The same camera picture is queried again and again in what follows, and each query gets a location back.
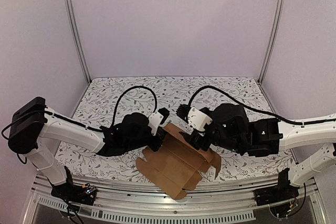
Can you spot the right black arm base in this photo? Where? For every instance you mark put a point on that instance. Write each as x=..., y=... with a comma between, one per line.
x=277, y=193

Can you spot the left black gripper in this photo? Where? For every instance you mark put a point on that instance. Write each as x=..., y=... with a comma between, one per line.
x=154, y=147

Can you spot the right aluminium frame post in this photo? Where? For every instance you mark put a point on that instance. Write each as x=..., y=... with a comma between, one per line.
x=271, y=41

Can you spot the aluminium front rail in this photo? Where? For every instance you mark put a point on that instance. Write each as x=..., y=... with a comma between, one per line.
x=212, y=202

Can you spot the brown cardboard paper box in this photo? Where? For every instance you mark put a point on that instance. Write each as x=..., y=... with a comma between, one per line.
x=176, y=167

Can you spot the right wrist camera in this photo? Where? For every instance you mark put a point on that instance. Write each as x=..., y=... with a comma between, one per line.
x=196, y=119

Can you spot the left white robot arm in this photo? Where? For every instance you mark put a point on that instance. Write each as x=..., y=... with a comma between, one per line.
x=35, y=121

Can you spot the left aluminium frame post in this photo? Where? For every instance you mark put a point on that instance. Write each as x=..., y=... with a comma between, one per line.
x=77, y=41

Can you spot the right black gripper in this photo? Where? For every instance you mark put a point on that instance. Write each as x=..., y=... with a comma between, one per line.
x=198, y=138

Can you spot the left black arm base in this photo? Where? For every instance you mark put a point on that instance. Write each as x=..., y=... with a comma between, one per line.
x=69, y=192

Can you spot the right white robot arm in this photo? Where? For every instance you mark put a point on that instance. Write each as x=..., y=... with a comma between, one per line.
x=273, y=135

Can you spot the aluminium frame post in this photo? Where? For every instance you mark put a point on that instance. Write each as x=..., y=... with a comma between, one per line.
x=271, y=41
x=77, y=41

